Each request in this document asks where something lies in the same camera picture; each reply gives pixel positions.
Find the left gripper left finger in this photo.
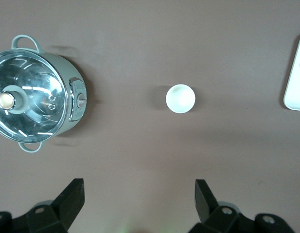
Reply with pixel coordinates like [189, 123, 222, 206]
[16, 178, 85, 233]

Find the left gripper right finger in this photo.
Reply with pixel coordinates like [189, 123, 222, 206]
[188, 179, 260, 233]

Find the white IKEA cup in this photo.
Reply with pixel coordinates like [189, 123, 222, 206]
[165, 83, 196, 114]

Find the white bear print tray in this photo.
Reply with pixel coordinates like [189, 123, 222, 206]
[283, 33, 300, 111]

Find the glass pot lid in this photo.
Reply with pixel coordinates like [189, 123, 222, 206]
[0, 48, 69, 143]

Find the grey pot with glass lid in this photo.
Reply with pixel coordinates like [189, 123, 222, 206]
[0, 35, 88, 153]

